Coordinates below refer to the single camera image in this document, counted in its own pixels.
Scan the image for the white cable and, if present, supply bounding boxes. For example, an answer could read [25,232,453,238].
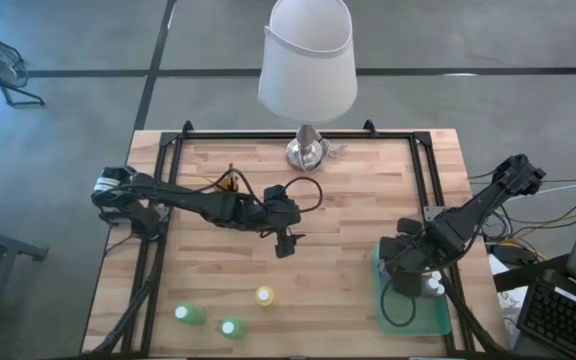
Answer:
[537,180,576,197]

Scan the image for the yellow cable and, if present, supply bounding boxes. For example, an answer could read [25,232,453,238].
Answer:
[510,210,576,241]

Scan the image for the light green paint bottle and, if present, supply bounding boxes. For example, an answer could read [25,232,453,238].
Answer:
[174,303,208,326]
[221,317,248,341]

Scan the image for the silver table lamp white shade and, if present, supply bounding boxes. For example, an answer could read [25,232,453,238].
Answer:
[257,0,359,174]

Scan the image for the white papers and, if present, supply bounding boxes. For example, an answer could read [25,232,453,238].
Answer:
[487,254,529,346]

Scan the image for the teal plastic bin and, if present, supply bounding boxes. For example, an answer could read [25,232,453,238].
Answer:
[371,242,453,337]

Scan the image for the orange brush holder cup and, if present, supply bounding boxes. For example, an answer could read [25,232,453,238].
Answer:
[216,172,242,194]

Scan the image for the dark green paint bottle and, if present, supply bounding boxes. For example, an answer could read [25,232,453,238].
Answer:
[420,277,442,300]

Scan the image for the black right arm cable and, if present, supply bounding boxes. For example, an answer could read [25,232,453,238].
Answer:
[380,277,418,329]

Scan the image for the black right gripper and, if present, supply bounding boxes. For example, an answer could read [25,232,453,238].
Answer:
[378,218,437,297]

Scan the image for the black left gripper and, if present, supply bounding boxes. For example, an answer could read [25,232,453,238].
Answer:
[257,184,307,259]

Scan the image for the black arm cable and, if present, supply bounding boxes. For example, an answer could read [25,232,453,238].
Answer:
[201,167,325,215]
[380,277,418,329]

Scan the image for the large yellow paint bottle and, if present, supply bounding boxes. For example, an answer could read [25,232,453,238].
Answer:
[254,285,276,308]

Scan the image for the black power strip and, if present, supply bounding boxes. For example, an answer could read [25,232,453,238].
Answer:
[490,240,539,267]

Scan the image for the black aluminium table frame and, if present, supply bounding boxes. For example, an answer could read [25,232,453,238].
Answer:
[85,128,512,357]

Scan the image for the dark metal stand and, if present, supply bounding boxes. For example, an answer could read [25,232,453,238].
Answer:
[0,214,50,360]

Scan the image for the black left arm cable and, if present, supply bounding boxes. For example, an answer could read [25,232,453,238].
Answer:
[201,167,325,215]

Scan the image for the black keyboard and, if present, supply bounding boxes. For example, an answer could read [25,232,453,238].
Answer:
[515,277,576,360]

